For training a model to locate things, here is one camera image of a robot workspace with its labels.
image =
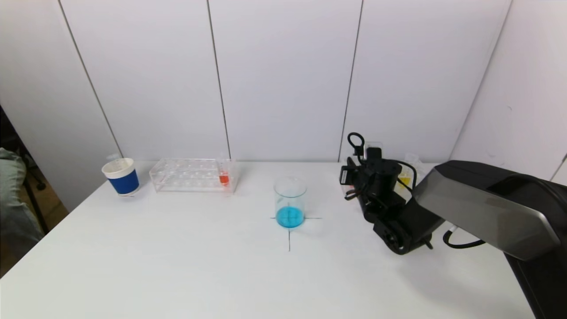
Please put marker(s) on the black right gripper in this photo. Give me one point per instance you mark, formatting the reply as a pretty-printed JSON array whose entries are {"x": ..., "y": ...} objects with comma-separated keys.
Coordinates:
[{"x": 343, "y": 177}]

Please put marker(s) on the blue pigment test tube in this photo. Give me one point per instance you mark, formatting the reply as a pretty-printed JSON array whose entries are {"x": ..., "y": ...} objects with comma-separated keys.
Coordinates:
[{"x": 114, "y": 159}]

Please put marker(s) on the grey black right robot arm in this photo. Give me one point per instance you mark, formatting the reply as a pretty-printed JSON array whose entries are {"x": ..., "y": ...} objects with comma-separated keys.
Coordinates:
[{"x": 487, "y": 204}]

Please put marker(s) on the yellow pigment test tube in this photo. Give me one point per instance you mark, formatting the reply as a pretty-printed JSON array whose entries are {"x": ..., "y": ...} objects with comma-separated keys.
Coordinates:
[{"x": 404, "y": 180}]

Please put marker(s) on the clear acrylic test tube rack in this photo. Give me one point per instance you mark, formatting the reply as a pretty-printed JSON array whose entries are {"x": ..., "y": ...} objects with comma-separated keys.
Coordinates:
[
  {"x": 423, "y": 175},
  {"x": 190, "y": 179}
]

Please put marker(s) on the clear glass beaker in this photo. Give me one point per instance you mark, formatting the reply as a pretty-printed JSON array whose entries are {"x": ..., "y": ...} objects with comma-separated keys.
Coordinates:
[{"x": 289, "y": 216}]

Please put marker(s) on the red pigment test tube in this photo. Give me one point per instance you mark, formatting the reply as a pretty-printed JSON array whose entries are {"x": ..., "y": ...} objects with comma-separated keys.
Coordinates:
[{"x": 224, "y": 179}]

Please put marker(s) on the blue white paper cup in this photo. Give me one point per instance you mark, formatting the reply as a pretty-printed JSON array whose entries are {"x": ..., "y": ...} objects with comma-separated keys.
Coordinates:
[{"x": 124, "y": 182}]

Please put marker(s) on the black metal stand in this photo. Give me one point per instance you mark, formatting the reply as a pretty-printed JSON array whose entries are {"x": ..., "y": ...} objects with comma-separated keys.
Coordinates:
[{"x": 37, "y": 208}]

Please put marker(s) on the person in grey clothing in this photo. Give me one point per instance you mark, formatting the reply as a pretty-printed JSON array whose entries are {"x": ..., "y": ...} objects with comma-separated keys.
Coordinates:
[{"x": 11, "y": 208}]

